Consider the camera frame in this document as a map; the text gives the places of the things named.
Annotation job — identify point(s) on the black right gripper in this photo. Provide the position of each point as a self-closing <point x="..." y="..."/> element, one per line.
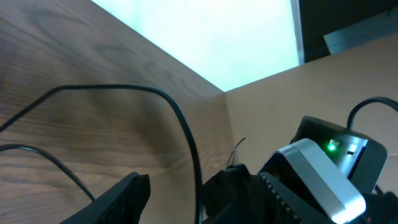
<point x="233" y="195"/>

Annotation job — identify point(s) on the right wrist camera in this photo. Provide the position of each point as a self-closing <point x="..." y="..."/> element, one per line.
<point x="306" y="170"/>

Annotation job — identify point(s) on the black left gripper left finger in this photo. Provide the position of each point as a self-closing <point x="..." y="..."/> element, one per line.
<point x="121" y="204"/>

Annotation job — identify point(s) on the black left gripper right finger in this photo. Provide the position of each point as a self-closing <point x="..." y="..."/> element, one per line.
<point x="284" y="206"/>

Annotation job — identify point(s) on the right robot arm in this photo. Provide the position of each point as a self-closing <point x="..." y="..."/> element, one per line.
<point x="358" y="157"/>

